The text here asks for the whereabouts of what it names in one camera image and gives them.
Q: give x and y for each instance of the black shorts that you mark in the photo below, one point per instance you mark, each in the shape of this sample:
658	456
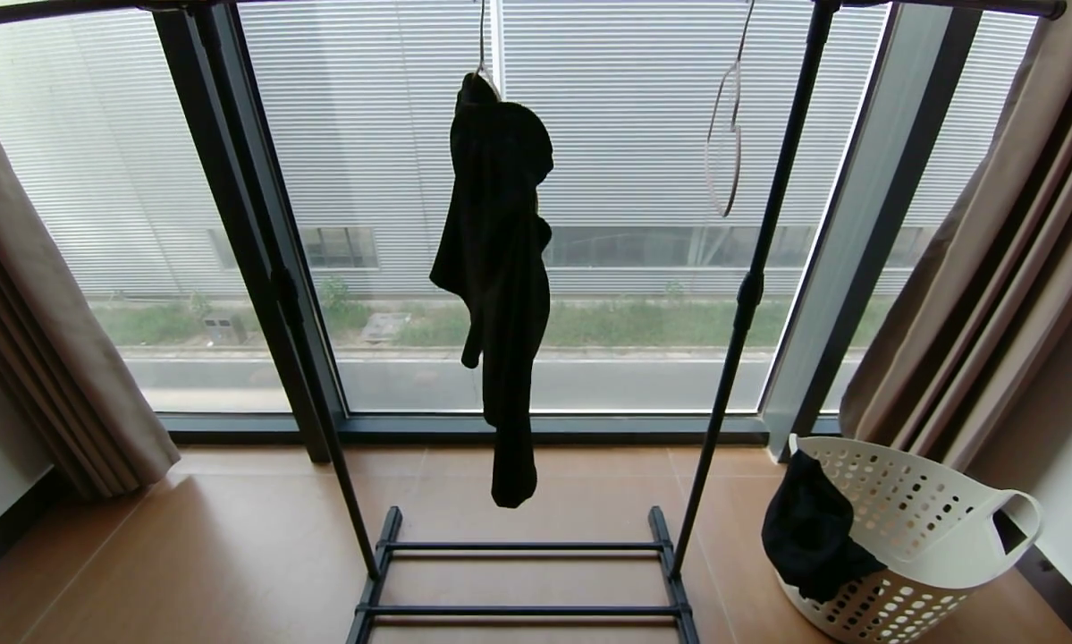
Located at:
500	268

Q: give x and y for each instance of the pink clothes hanger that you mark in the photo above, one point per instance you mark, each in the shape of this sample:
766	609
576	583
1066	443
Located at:
736	98
482	45

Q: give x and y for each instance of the black garment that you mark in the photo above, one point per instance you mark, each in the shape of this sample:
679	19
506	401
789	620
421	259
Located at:
813	537

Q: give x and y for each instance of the black clothes rack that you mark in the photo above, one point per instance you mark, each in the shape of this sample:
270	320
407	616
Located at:
748	295

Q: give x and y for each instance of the white laundry basket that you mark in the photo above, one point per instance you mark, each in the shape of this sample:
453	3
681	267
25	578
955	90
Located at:
929	528

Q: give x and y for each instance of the window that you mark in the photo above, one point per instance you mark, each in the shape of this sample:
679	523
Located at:
634	134

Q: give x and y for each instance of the beige curtain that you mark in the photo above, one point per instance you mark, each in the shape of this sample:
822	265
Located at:
71	385
991	268

